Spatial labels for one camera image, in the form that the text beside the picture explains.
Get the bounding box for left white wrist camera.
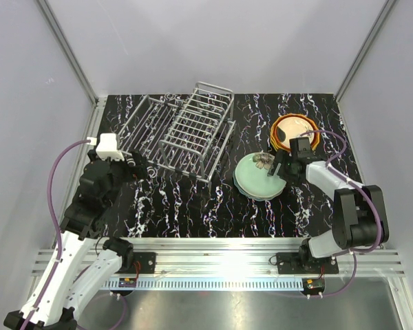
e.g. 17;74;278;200
86;133;125;162

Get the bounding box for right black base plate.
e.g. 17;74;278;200
275;252;339;275

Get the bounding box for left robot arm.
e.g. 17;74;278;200
3;150;147;329

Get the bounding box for teal plate at stack bottom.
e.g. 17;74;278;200
233;180;282;201

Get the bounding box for aluminium frame post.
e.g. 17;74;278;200
335;0;399;102
34;0;107;109

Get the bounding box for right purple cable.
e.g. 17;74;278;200
297;129;388;255

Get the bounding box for green floral plate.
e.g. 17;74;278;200
233;152;286;197

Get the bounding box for right aluminium frame post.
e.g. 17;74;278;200
335;0;399;102

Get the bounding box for aluminium mounting rail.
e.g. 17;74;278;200
30;236;405;278

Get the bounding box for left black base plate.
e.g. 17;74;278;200
117;252;157;275

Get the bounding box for white slotted cable duct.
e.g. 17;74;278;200
101;277;304;292

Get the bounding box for stack of orange red plates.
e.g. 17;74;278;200
270;113;320;152

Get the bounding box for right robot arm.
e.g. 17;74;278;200
268;150;390;275

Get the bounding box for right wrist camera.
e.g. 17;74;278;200
289;137;313;160

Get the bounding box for cream plate with black flower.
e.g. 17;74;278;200
274;114;315;150

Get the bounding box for left aluminium frame post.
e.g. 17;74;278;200
34;0;107;109

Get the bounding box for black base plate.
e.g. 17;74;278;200
275;252;339;275
117;252;157;275

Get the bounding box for grey wire dish rack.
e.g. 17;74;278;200
118;82;235;184

